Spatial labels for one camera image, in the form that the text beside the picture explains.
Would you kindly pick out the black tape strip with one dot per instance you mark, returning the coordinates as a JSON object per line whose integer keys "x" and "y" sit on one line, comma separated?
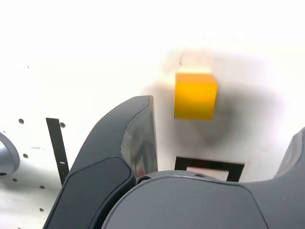
{"x": 57, "y": 148}

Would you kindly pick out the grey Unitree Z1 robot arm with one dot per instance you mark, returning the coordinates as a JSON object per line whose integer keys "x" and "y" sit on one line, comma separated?
{"x": 7, "y": 155}

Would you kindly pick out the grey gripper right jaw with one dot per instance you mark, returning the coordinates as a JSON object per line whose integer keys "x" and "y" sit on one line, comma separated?
{"x": 190, "y": 205}

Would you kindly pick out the black tape square outline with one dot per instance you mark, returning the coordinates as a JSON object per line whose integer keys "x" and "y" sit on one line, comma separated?
{"x": 181, "y": 162}

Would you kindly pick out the yellow cube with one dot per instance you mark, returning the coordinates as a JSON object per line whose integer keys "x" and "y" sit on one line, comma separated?
{"x": 194, "y": 97}

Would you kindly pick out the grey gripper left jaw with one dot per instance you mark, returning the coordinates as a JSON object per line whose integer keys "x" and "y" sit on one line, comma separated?
{"x": 95, "y": 167}

